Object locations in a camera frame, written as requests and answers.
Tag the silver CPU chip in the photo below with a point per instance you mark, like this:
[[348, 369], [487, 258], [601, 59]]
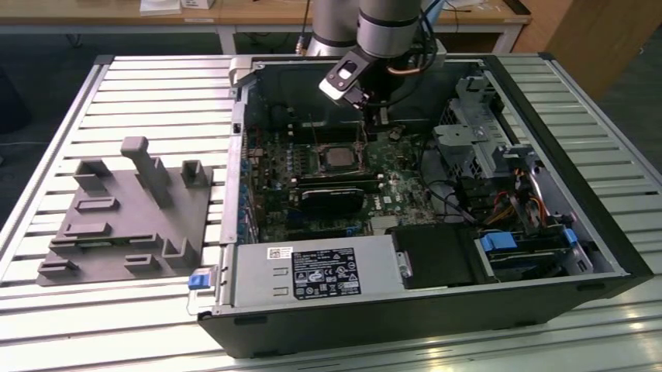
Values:
[[341, 157]]

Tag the wooden desk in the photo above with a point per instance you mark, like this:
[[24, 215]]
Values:
[[78, 17]]

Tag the blue plastic clip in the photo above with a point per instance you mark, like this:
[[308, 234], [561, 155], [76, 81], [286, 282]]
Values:
[[569, 237]]

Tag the black plastic fan shroud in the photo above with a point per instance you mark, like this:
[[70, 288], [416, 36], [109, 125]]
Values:
[[440, 255]]

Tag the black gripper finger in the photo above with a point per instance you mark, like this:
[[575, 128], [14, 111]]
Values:
[[380, 120]]

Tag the hard disk in blue carrier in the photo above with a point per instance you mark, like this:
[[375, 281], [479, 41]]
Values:
[[500, 242]]

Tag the grey metal disk bay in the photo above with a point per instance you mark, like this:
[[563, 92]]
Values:
[[461, 155]]

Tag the white box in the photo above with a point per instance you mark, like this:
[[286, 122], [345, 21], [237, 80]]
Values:
[[161, 7]]

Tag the black open PC case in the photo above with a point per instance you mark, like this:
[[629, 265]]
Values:
[[363, 329]]

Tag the black RAM stick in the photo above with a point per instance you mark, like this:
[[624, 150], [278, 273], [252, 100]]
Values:
[[337, 181], [337, 133]]

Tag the grey parts rack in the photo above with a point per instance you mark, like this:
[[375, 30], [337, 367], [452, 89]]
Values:
[[130, 232]]

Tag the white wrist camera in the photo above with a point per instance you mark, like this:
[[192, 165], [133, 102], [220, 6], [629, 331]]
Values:
[[341, 75]]

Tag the silver power supply unit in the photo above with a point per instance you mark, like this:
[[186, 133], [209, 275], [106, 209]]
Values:
[[258, 279]]

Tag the small silver heat sink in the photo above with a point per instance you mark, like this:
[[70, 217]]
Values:
[[388, 224]]

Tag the green motherboard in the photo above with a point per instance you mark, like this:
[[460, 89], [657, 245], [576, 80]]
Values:
[[404, 186]]

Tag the black CPU socket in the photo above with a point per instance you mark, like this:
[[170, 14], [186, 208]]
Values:
[[364, 168]]

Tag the black graphics card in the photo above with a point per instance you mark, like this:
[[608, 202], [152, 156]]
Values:
[[332, 201]]

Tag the thin metal locking lever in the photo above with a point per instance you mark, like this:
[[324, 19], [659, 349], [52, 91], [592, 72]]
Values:
[[363, 139], [314, 129]]

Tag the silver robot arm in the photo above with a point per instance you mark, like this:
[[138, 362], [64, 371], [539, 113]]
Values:
[[385, 35]]

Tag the blue case latch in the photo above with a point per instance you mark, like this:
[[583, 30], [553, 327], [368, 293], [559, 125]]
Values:
[[201, 280]]

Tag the wooden cabinet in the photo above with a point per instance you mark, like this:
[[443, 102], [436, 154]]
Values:
[[595, 38]]

